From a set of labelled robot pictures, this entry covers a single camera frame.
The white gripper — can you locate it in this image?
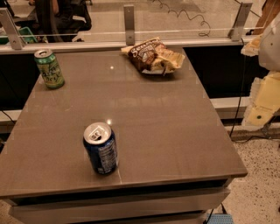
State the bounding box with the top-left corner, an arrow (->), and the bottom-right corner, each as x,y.
241,20 -> 280,128

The brown sea salt chip bag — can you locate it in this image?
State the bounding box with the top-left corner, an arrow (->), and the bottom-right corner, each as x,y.
121,37 -> 186,76

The blue pepsi can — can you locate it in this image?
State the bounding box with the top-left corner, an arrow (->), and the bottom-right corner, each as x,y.
83,122 -> 118,175

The green soda can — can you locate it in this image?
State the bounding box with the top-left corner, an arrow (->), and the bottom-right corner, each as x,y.
34,49 -> 65,89

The brown wooden furniture corner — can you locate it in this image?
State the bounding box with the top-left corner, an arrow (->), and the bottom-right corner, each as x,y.
253,0 -> 280,35

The blue box under table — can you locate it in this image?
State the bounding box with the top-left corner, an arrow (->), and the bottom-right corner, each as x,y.
206,213 -> 234,224

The black office chair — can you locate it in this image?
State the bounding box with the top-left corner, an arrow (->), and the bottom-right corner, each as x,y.
32,0 -> 92,43

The green plastic bin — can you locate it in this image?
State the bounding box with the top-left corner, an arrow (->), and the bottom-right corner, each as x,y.
18,27 -> 38,44

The glass partition panel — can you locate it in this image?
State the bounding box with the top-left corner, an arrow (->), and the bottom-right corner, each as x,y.
0,0 -> 262,52

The black hanging cable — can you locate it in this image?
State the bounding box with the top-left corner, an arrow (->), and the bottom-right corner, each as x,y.
228,38 -> 248,139

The right metal glass bracket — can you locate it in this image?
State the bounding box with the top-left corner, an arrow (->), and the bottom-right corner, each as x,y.
228,1 -> 253,41

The metal glass bracket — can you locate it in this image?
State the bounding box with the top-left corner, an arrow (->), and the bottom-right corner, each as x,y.
228,1 -> 253,41
123,4 -> 135,46
0,8 -> 25,50

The coiled black cable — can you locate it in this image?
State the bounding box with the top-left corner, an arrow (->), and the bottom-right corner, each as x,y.
151,0 -> 212,38

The middle metal glass bracket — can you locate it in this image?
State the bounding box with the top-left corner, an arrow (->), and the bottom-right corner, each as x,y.
123,4 -> 135,46

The left metal glass bracket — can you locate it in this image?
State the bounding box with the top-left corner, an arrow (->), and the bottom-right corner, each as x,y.
0,8 -> 25,50

